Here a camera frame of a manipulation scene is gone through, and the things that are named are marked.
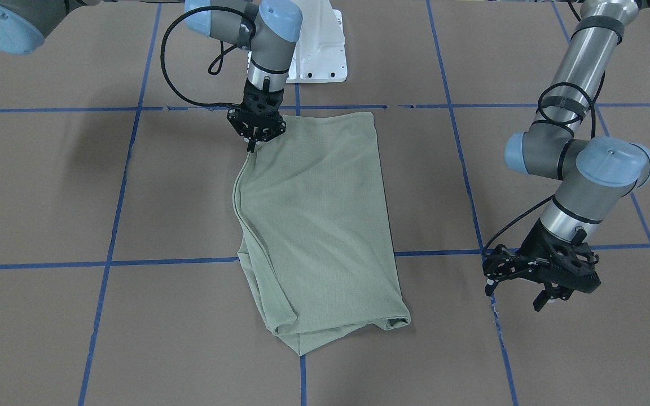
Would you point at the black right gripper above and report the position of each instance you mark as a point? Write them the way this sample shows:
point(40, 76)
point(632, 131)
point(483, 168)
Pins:
point(252, 139)

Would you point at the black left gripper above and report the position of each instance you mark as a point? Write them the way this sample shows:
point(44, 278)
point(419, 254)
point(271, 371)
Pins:
point(535, 247)

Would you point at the olive green long-sleeve shirt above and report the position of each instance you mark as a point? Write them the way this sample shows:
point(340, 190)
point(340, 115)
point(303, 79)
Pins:
point(317, 250)

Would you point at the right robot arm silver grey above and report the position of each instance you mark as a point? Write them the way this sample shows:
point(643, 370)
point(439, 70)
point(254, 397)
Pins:
point(268, 30)

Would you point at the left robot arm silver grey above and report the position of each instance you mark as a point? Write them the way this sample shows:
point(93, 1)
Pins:
point(594, 174)

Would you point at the brown table mat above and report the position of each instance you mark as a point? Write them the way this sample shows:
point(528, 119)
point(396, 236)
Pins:
point(119, 283)

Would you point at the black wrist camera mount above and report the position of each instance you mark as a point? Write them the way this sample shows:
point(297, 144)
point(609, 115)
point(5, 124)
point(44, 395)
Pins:
point(503, 264)
point(256, 127)

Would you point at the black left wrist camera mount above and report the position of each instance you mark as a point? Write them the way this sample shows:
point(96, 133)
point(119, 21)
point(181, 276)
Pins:
point(503, 264)

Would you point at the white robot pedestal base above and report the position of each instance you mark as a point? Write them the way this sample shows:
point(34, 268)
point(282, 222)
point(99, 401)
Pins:
point(320, 55)

